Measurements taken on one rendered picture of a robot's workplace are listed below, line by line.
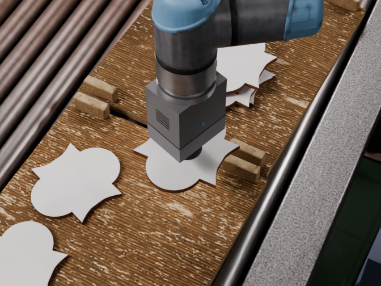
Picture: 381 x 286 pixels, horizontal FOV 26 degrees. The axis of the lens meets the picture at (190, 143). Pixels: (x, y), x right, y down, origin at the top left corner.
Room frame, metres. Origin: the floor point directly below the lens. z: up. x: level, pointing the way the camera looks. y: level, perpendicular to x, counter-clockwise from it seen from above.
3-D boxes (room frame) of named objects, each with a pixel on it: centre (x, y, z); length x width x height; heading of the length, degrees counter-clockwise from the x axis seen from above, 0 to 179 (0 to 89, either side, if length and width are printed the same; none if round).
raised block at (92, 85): (0.88, 0.15, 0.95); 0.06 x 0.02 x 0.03; 61
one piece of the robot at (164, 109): (0.69, 0.01, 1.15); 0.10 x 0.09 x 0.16; 44
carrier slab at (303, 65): (0.98, -0.06, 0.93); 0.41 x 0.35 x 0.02; 151
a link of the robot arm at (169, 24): (0.68, 0.00, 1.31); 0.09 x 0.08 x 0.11; 99
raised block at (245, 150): (0.75, -0.09, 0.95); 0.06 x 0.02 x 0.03; 61
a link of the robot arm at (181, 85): (0.68, 0.00, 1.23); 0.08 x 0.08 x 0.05
